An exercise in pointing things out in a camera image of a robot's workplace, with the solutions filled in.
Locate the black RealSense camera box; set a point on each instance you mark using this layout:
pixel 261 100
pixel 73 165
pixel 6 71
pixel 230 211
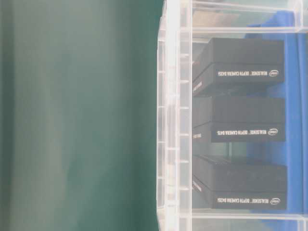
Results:
pixel 239 183
pixel 221 119
pixel 231 65

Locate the clear plastic storage box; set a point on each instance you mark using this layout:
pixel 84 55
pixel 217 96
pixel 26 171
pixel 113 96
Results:
pixel 186 26

